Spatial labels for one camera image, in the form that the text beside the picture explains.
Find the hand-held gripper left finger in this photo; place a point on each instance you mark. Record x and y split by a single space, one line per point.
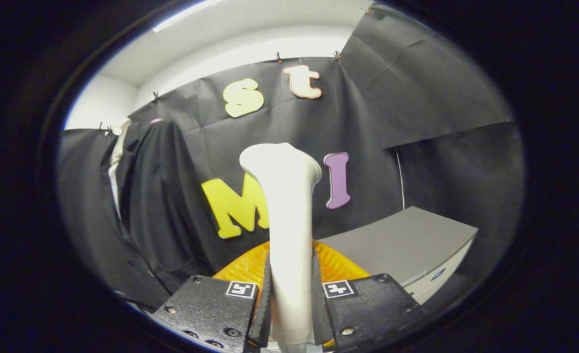
264 318

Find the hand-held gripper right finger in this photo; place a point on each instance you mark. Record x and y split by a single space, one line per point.
318 318

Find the white garment steamer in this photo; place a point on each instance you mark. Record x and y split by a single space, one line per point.
289 220

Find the black suit jacket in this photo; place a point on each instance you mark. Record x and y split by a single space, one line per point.
166 206

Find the white shirt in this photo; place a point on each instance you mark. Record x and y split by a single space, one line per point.
114 166

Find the grey cabinet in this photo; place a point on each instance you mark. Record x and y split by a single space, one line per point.
402 240

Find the black backdrop cloth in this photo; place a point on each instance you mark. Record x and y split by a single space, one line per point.
416 98

